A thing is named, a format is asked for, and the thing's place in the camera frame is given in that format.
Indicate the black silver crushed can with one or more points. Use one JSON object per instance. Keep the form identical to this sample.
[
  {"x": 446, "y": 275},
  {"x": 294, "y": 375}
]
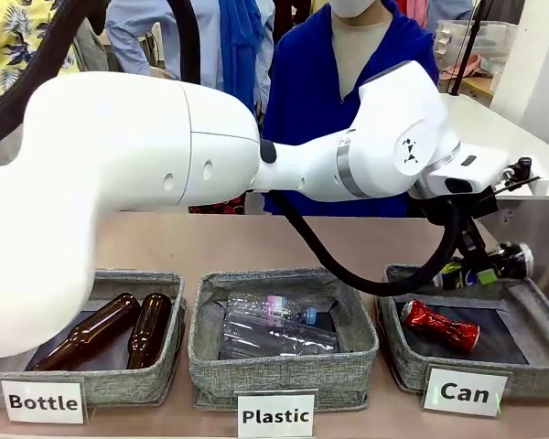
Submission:
[{"x": 514, "y": 263}]

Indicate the clear plastic storage box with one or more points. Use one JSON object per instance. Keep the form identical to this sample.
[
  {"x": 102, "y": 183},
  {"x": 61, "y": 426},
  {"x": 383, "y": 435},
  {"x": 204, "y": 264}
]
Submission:
[{"x": 485, "y": 36}]

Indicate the blue crushed can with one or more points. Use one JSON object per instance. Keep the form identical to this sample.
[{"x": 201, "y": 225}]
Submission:
[{"x": 455, "y": 274}]

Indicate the grey fabric basket Can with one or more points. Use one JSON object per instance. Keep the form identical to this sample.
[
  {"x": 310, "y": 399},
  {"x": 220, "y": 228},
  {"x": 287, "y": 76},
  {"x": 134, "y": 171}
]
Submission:
[{"x": 540, "y": 366}]

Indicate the grey fabric basket Bottle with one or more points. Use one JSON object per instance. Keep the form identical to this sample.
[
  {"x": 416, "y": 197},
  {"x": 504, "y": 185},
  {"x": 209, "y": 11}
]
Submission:
[{"x": 119, "y": 384}]

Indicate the white face mask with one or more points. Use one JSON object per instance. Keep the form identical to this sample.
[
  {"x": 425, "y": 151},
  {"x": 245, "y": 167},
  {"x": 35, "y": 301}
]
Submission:
[{"x": 354, "y": 7}]

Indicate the wooden desk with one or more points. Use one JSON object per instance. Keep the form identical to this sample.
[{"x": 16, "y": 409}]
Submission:
[{"x": 478, "y": 87}]

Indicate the small pink-label plastic bottle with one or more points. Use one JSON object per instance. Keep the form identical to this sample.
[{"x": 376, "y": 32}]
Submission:
[{"x": 274, "y": 308}]

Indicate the red crushed can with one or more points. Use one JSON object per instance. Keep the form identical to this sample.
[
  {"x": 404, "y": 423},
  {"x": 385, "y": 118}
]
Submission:
[{"x": 439, "y": 325}]

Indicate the white Plastic label sign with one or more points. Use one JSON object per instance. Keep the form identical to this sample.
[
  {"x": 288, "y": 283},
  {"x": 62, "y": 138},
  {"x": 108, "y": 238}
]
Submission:
[{"x": 276, "y": 415}]

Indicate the mannequin in light-blue shirt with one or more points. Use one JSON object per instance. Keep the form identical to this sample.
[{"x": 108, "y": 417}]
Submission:
[{"x": 142, "y": 27}]

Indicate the person in blue hoodie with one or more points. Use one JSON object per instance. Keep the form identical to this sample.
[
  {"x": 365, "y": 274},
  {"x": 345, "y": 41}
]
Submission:
[{"x": 302, "y": 91}]

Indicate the black red floral skirt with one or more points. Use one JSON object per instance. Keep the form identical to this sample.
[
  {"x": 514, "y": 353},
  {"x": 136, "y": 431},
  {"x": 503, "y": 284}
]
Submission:
[{"x": 219, "y": 203}]

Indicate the blue hanging scarf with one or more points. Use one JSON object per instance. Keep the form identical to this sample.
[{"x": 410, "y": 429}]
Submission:
[{"x": 238, "y": 50}]

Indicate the white Bottle label sign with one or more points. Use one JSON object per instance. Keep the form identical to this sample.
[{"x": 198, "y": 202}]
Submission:
[{"x": 43, "y": 401}]

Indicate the yellow floral shirt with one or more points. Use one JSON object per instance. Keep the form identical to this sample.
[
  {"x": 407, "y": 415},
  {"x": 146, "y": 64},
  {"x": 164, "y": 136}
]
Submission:
[{"x": 18, "y": 41}]

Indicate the grey hanging jacket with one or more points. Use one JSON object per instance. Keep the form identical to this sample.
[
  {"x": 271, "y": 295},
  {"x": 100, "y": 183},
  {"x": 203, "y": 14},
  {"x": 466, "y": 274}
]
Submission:
[{"x": 93, "y": 50}]

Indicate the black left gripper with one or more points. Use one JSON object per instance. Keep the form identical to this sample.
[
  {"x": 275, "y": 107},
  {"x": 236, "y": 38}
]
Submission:
[{"x": 473, "y": 238}]

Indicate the pink cloth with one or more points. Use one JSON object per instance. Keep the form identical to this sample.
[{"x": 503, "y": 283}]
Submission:
[{"x": 467, "y": 66}]

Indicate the brown glass bottle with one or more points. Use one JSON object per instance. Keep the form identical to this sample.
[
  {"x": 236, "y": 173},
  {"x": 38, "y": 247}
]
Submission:
[
  {"x": 87, "y": 331},
  {"x": 148, "y": 329}
]

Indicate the black stand pole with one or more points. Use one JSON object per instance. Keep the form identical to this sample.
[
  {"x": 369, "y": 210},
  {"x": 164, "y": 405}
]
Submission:
[{"x": 471, "y": 46}]

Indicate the large clear plastic bottle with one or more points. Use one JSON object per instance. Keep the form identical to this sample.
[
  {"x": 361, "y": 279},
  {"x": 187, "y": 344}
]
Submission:
[{"x": 279, "y": 337}]

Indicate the white Can label sign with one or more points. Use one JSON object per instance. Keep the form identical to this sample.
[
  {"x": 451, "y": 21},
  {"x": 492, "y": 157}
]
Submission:
[{"x": 464, "y": 392}]

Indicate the grey fabric basket Plastic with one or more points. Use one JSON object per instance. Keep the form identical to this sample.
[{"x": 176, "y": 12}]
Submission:
[{"x": 279, "y": 375}]

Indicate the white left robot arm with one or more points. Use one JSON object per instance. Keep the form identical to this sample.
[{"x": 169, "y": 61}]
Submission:
[{"x": 119, "y": 160}]

